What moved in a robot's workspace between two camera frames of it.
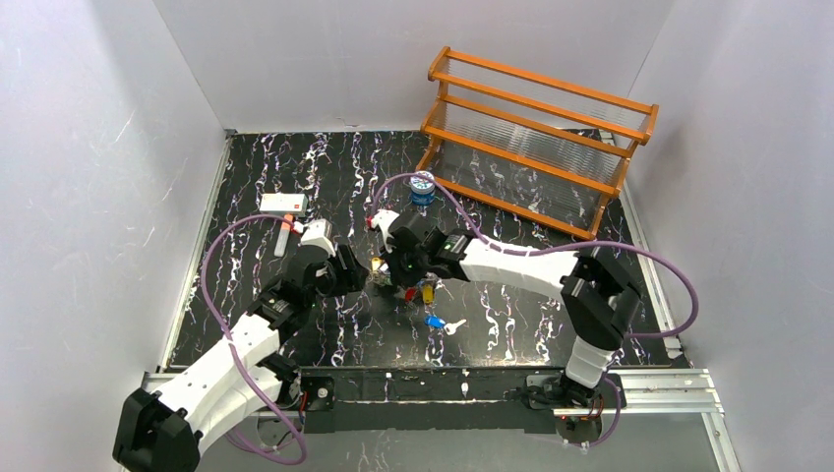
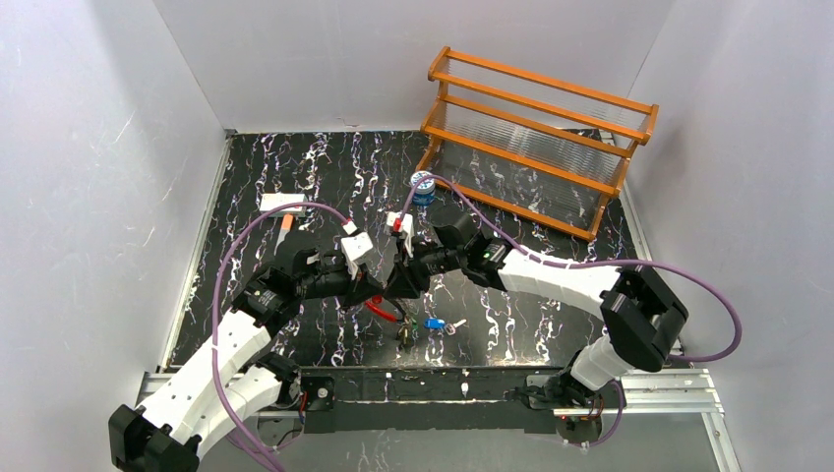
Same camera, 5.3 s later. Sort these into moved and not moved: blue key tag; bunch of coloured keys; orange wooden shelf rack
Moved: bunch of coloured keys
Not moved: orange wooden shelf rack; blue key tag
